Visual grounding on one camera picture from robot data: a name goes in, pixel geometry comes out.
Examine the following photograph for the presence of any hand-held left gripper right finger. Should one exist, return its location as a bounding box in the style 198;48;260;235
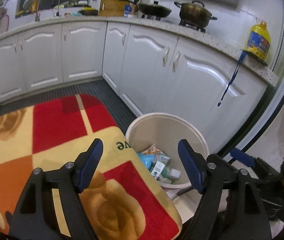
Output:
178;139;272;240

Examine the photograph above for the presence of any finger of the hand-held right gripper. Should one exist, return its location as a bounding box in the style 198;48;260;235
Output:
230;147;280;180
207;153;240;173

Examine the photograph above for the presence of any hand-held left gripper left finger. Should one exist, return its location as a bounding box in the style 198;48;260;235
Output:
7;138;104;240

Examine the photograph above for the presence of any teal soft packet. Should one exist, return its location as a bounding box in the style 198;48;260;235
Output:
161;167;172;183

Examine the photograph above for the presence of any green white milk carton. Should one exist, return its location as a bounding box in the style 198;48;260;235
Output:
150;161;166;180

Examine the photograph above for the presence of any printed paper packet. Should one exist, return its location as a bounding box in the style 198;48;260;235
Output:
141;143;164;157

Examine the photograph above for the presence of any blue snack bag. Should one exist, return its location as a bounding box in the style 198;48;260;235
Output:
136;152;155;172

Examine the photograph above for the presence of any beige round plastic bin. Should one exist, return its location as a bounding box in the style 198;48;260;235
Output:
125;112;210;190

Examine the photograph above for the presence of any colourful checkered printed blanket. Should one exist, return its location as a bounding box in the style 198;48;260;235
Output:
0;94;182;240

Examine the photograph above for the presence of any dark ribbed floor mat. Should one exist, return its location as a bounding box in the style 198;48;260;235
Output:
0;77;139;128

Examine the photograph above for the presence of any yellow cooking oil bottle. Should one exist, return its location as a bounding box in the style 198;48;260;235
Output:
246;21;272;62

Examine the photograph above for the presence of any row of white cabinet doors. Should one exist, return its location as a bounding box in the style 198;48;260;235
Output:
0;20;269;153

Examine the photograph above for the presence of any black gas stove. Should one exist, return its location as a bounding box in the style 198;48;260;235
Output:
142;12;206;33

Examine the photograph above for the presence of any bronze cooking pot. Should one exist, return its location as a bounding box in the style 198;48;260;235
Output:
174;1;218;28

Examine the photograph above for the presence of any black pot yellow lid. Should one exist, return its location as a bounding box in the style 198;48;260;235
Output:
79;7;99;16

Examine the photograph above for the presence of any tall metal faucet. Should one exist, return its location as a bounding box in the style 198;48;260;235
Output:
31;0;41;22

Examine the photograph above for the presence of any wooden cutting board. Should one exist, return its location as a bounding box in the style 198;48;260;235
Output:
99;0;132;17

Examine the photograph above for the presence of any black wok with lid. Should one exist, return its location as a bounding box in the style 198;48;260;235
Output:
118;0;172;18

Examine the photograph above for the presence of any blue lanyard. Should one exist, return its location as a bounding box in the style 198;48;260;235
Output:
218;50;248;107

